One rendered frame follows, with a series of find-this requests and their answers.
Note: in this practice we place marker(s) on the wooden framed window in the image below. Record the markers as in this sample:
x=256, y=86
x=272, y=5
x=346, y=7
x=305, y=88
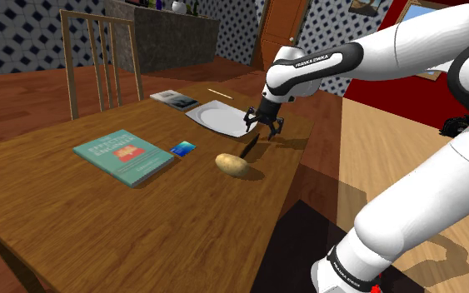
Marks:
x=410, y=10

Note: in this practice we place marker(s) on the dark framed wall picture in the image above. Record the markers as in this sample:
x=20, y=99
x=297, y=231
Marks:
x=364, y=6

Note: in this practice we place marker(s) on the white square plate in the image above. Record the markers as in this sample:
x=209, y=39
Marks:
x=218, y=118

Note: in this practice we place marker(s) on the wooden table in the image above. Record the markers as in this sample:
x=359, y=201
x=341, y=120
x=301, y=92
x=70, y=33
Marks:
x=136, y=227

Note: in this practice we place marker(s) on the pale thin stick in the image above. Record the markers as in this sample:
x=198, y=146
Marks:
x=220, y=93

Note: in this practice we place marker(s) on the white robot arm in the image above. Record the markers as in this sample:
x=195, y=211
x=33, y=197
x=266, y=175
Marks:
x=412, y=203

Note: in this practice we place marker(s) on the black ribbed round object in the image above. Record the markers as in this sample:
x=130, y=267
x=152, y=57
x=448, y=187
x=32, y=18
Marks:
x=455, y=126

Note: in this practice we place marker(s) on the black knife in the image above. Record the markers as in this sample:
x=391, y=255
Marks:
x=249, y=147

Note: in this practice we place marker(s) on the black robot stand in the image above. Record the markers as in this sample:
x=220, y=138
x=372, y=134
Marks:
x=291, y=251

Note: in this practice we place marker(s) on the brown potato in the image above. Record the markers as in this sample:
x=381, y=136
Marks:
x=231, y=164

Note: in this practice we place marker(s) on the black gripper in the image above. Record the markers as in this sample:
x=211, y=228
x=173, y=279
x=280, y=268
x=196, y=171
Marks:
x=268, y=110

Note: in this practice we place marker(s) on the dark stone counter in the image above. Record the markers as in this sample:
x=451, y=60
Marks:
x=169, y=40

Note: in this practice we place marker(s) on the blue card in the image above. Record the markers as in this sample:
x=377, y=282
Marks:
x=183, y=149

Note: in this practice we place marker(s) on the grey book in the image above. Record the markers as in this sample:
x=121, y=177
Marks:
x=175, y=100

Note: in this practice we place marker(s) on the teal book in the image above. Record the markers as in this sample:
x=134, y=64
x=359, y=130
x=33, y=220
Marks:
x=112, y=160

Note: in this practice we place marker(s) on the wooden slat-back chair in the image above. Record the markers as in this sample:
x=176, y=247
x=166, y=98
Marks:
x=68, y=61

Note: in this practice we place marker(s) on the wooden door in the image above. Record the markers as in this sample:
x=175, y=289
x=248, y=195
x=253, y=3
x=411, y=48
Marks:
x=276, y=28

